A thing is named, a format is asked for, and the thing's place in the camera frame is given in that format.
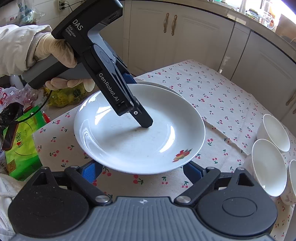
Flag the yellow plastic bag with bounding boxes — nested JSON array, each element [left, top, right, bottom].
[[48, 83, 89, 108]]

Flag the white cabinet door middle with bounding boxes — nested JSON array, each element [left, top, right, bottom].
[[231, 32, 295, 120]]

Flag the white cabinet door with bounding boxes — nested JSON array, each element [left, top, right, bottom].
[[128, 1, 235, 76], [231, 32, 295, 120]]

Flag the small white bowl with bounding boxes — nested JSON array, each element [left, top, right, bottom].
[[280, 160, 296, 205]]

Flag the white cabinet door left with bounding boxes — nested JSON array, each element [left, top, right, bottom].
[[128, 1, 235, 76]]

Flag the green packaging bag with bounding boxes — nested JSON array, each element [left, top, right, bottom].
[[4, 111, 46, 181]]

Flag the large white fruit-pattern plate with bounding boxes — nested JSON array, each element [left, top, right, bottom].
[[74, 84, 205, 175]]

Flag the red white plastic bag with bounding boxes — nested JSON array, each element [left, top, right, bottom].
[[0, 87, 32, 112]]

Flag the black smartphone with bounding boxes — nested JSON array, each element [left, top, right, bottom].
[[2, 122, 18, 151]]

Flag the left gloved hand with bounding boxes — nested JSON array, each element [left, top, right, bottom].
[[34, 33, 95, 92]]

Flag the left white sleeve forearm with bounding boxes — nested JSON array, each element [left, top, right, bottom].
[[1, 25, 52, 77]]

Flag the cherry pattern tablecloth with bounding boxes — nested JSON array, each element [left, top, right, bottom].
[[33, 60, 267, 198]]

